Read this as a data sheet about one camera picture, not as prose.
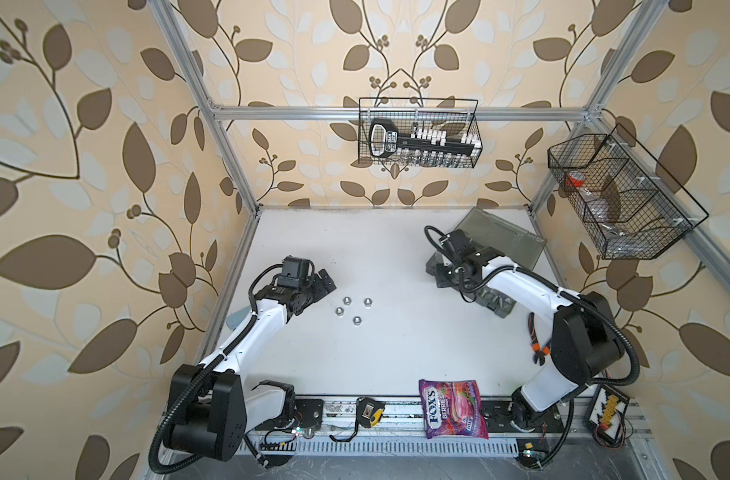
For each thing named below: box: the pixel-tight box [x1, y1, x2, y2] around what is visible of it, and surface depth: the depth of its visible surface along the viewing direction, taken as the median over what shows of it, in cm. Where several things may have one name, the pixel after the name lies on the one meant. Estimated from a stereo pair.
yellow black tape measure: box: [329, 397, 386, 442], surface depth 74 cm
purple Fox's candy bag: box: [418, 379, 489, 439], surface depth 75 cm
